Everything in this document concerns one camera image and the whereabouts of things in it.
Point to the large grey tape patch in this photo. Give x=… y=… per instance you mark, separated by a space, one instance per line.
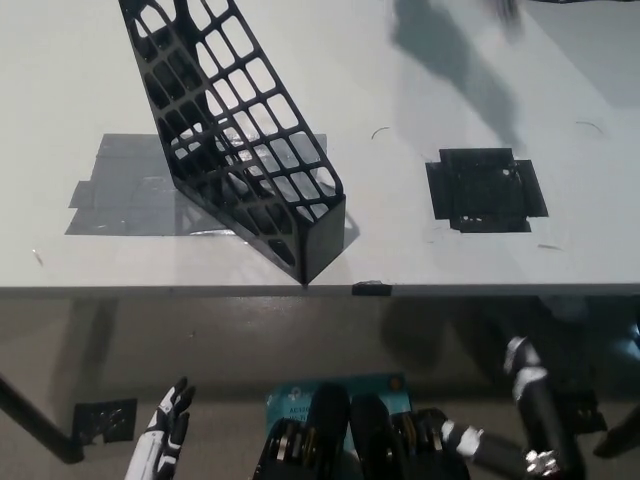
x=115 y=175

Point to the black lattice magazine stand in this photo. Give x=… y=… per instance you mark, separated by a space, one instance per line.
x=320 y=235

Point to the black floor tape marker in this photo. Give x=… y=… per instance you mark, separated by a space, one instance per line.
x=592 y=410
x=105 y=420

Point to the black table leg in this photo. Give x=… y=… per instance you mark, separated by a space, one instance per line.
x=620 y=435
x=35 y=420

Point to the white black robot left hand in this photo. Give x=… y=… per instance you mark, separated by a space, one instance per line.
x=162 y=430

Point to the small black tape strip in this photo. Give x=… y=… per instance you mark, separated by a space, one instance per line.
x=371 y=288

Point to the square black tape patch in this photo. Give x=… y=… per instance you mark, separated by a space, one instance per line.
x=482 y=190

